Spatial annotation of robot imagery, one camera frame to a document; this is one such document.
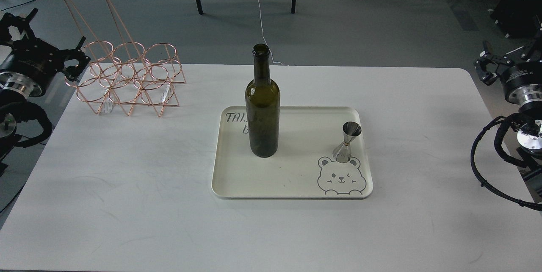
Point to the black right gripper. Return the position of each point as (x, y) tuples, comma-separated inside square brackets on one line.
[(522, 83)]

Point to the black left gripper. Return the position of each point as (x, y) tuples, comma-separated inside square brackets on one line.
[(29, 58)]

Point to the silver steel jigger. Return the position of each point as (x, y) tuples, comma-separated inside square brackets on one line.
[(351, 130)]

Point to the dark green wine bottle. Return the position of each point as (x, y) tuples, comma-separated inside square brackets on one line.
[(262, 98)]

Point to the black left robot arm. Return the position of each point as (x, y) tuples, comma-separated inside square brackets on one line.
[(15, 106)]

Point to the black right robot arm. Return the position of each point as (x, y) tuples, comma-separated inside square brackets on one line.
[(517, 140)]

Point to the black equipment case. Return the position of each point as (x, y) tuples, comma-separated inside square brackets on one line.
[(517, 18)]

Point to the cream bear serving tray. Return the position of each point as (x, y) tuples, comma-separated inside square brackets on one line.
[(303, 166)]

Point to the copper wire bottle rack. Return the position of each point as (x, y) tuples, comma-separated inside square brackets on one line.
[(126, 73)]

